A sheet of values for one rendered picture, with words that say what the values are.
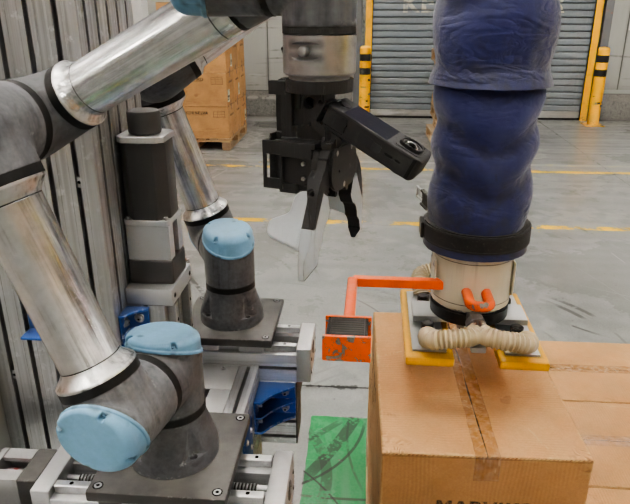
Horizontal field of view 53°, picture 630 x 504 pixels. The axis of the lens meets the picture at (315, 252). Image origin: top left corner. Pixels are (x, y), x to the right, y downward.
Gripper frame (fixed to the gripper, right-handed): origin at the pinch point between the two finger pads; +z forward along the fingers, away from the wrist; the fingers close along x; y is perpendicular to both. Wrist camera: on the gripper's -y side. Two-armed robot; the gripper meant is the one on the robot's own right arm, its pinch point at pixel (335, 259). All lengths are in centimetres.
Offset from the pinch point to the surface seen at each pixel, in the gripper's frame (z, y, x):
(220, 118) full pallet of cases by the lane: 107, 411, -616
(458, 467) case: 56, -10, -39
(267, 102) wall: 124, 479, -863
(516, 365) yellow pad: 41, -17, -56
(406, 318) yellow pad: 40, 9, -66
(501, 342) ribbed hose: 35, -14, -53
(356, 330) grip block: 26.8, 9.0, -31.8
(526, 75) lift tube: -15, -11, -62
